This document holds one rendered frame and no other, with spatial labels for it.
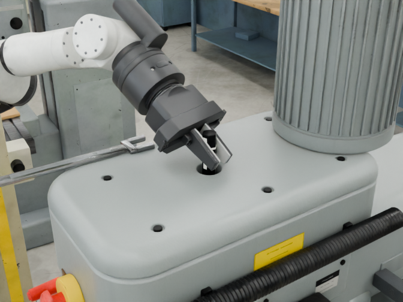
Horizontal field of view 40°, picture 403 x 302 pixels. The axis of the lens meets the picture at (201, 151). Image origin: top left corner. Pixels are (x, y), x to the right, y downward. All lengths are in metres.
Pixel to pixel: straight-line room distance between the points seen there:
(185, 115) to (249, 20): 6.84
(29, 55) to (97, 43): 0.17
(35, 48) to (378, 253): 0.68
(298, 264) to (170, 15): 7.57
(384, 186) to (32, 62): 0.66
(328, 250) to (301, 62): 0.27
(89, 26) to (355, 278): 0.61
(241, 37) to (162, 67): 6.34
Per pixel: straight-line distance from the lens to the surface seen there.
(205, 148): 0.77
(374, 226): 0.88
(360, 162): 0.86
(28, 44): 0.96
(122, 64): 0.82
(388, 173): 1.11
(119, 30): 0.84
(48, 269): 3.67
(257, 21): 7.47
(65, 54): 0.91
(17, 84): 1.03
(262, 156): 0.85
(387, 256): 1.07
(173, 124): 0.76
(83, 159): 0.84
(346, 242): 0.84
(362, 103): 0.85
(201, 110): 0.80
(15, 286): 3.02
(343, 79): 0.83
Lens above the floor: 2.30
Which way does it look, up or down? 28 degrees down
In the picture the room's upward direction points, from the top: straight up
